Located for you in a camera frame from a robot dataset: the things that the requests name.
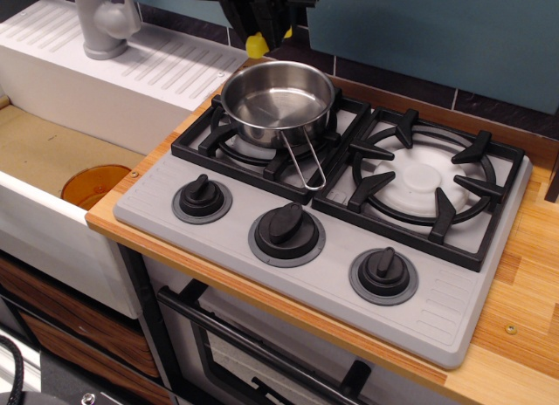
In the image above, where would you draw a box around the yellow crinkle fry toy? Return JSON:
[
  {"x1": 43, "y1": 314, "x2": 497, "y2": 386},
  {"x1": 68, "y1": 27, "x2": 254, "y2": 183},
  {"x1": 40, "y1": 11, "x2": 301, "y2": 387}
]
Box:
[{"x1": 245, "y1": 25, "x2": 293, "y2": 59}]

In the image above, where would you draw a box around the black middle stove knob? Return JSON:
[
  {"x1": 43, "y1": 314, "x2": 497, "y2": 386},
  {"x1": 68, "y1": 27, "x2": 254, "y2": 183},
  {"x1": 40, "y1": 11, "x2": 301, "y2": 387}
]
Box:
[{"x1": 248, "y1": 202, "x2": 326, "y2": 268}]

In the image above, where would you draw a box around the black left burner grate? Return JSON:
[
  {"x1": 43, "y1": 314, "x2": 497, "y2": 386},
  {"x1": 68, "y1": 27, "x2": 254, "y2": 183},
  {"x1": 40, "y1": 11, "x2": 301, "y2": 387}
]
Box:
[{"x1": 171, "y1": 85, "x2": 371, "y2": 204}]

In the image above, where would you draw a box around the white toy sink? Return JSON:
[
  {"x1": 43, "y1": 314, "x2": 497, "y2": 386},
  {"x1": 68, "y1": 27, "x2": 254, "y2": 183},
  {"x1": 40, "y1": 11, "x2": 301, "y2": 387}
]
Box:
[{"x1": 1, "y1": 0, "x2": 245, "y2": 319}]

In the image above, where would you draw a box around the black right burner grate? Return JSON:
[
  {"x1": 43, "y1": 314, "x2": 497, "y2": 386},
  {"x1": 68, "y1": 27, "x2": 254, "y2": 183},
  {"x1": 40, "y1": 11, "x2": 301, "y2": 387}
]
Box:
[{"x1": 313, "y1": 107, "x2": 532, "y2": 272}]

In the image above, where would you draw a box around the grey toy faucet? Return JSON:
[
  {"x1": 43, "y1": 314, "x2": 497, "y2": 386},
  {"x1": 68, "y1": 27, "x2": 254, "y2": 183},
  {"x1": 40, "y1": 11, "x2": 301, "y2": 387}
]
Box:
[{"x1": 75, "y1": 0, "x2": 141, "y2": 60}]

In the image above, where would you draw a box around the grey toy stove top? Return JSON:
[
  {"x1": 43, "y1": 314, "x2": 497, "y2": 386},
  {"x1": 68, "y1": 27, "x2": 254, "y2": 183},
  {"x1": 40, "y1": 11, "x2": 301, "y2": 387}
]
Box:
[{"x1": 112, "y1": 66, "x2": 534, "y2": 371}]

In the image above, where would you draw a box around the black left stove knob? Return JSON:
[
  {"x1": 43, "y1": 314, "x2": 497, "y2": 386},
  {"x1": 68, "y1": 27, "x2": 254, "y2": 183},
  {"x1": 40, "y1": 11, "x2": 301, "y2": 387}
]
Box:
[{"x1": 172, "y1": 174, "x2": 233, "y2": 225}]

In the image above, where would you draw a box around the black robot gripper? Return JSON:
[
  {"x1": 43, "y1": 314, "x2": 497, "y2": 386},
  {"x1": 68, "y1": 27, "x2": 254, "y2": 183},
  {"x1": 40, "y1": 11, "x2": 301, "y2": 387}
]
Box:
[{"x1": 202, "y1": 0, "x2": 320, "y2": 51}]

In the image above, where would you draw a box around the orange plastic bowl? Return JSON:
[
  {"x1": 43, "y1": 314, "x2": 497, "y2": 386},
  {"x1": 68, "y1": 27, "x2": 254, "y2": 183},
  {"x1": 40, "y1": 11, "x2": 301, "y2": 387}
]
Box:
[{"x1": 60, "y1": 164, "x2": 131, "y2": 210}]

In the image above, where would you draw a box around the oven door with black handle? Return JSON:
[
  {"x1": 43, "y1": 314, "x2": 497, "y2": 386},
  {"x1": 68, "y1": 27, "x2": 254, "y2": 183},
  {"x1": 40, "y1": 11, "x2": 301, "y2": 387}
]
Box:
[{"x1": 156, "y1": 279, "x2": 452, "y2": 404}]

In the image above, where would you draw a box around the black right stove knob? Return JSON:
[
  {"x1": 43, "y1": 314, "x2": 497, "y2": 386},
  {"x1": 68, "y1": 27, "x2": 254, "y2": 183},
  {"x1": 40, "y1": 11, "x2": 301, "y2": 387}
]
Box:
[{"x1": 349, "y1": 247, "x2": 419, "y2": 306}]

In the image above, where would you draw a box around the wooden drawer front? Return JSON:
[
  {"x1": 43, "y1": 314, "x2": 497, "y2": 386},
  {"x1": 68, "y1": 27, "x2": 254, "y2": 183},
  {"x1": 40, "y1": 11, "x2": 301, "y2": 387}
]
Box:
[{"x1": 1, "y1": 252, "x2": 171, "y2": 404}]

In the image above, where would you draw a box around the stainless steel pot with handle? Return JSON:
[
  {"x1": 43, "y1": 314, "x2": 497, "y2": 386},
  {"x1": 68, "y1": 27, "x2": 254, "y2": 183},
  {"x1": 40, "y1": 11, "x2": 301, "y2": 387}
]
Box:
[{"x1": 220, "y1": 61, "x2": 335, "y2": 191}]

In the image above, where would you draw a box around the black stove knob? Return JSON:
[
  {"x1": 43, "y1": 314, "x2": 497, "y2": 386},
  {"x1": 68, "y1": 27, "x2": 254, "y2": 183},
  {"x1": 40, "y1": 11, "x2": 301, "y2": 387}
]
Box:
[
  {"x1": 349, "y1": 247, "x2": 419, "y2": 306},
  {"x1": 248, "y1": 202, "x2": 326, "y2": 268},
  {"x1": 172, "y1": 174, "x2": 233, "y2": 225}
]

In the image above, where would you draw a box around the black burner grate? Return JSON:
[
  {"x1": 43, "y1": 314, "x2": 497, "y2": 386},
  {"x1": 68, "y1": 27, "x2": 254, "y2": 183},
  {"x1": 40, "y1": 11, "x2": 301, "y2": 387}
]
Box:
[
  {"x1": 313, "y1": 107, "x2": 532, "y2": 272},
  {"x1": 171, "y1": 85, "x2": 371, "y2": 204}
]

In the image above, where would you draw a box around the black braided cable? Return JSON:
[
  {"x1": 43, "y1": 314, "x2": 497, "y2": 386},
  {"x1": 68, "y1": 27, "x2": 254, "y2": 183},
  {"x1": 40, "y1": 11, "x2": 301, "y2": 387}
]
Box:
[{"x1": 0, "y1": 334, "x2": 25, "y2": 405}]

